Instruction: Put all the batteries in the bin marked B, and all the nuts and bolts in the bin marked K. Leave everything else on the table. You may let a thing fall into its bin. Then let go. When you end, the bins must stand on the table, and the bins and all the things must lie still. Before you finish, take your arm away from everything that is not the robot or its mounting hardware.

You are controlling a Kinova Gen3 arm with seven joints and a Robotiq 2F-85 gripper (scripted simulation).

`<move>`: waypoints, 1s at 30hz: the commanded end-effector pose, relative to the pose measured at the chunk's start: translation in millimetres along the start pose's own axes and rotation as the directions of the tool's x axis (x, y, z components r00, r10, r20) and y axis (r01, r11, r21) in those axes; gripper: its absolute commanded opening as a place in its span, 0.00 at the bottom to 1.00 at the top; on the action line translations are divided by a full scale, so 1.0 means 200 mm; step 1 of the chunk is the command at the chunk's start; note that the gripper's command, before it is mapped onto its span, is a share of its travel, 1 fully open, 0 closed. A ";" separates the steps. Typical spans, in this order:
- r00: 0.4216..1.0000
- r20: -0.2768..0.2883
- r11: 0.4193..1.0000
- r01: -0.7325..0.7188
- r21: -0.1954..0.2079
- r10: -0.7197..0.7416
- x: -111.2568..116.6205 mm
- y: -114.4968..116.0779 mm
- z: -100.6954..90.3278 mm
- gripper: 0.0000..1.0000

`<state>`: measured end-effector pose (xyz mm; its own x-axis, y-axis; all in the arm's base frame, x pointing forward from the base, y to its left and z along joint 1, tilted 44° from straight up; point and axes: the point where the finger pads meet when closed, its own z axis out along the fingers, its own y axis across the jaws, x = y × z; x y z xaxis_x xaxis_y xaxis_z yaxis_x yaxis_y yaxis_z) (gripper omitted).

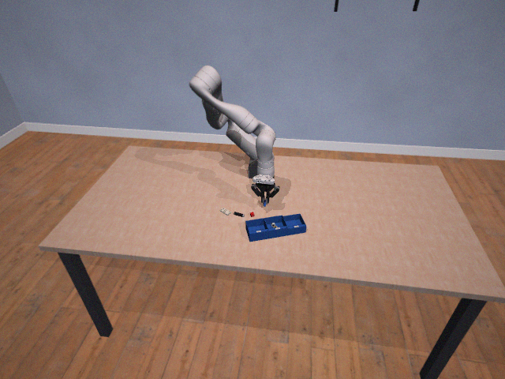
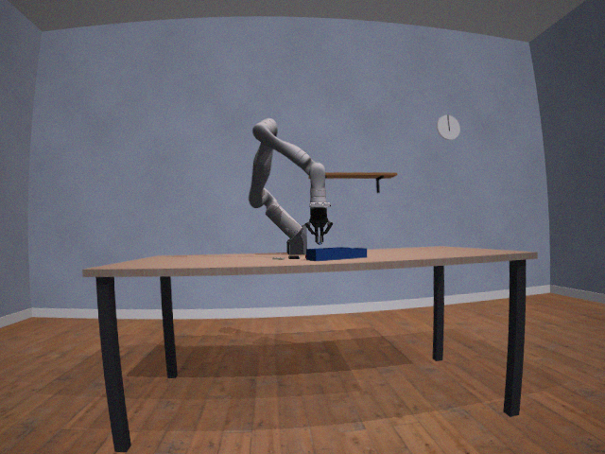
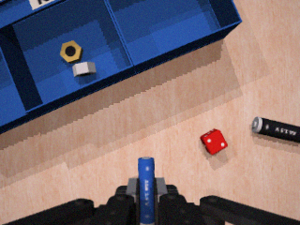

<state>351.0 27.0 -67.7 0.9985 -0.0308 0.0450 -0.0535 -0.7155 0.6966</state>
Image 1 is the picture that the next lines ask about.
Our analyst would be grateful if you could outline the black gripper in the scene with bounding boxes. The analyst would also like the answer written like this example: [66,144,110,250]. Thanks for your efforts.
[251,183,279,205]

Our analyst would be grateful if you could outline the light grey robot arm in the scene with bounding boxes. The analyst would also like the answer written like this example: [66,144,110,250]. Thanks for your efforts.
[189,66,276,185]

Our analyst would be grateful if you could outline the blue bin rack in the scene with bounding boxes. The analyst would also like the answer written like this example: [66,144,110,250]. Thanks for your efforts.
[245,213,306,242]

